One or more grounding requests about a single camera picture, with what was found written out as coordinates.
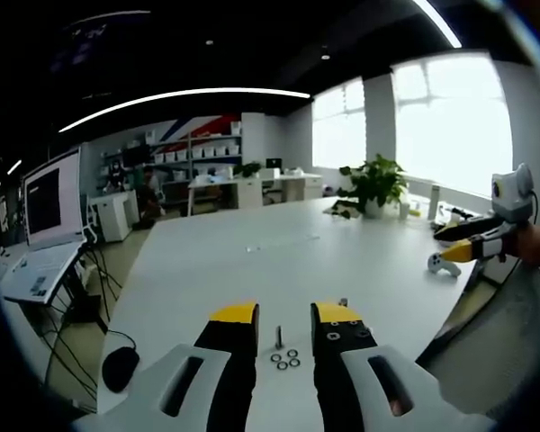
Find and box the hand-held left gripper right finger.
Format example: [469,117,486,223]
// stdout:
[309,300,492,432]

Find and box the tall white carton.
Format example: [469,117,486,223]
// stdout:
[427,184,441,221]

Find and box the white background desk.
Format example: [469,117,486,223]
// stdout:
[186,172,324,218]

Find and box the white laptop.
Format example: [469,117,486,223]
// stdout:
[0,149,89,303]

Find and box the long ceiling light strip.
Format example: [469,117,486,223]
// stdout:
[57,86,315,135]

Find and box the white drawer cabinet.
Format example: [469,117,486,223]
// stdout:
[89,188,141,244]

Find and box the black mouse cable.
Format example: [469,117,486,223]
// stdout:
[105,328,139,352]

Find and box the grey mesh chair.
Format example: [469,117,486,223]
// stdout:
[416,263,540,432]

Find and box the white laptop keyboard tray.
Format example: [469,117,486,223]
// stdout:
[0,240,112,337]

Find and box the shelf with white boxes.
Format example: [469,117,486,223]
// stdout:
[151,120,245,184]

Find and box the short ceiling light strip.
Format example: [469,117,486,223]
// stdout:
[411,0,464,50]

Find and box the white game controller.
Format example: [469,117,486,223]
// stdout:
[426,252,463,278]

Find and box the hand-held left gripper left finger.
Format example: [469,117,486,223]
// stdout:
[74,300,260,432]

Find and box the potted green plant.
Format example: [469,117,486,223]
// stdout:
[332,153,410,221]

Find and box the black computer mouse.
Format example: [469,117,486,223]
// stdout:
[101,346,141,393]

